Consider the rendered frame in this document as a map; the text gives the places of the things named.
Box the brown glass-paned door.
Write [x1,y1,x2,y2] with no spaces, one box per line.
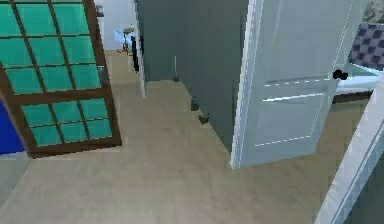
[0,0,123,159]

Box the white panelled room door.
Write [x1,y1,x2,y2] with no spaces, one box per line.
[230,0,367,170]

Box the white narrow room door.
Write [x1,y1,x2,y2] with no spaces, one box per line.
[133,0,148,98]

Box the black bar door handle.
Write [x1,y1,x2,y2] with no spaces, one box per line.
[131,35,140,73]

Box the thin white pole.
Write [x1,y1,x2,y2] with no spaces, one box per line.
[172,55,181,83]

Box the small brown table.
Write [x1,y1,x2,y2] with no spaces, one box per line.
[121,27,136,53]

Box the grey door handle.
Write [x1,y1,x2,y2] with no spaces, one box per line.
[97,65,110,87]

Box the white bed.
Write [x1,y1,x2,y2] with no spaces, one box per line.
[331,63,384,104]

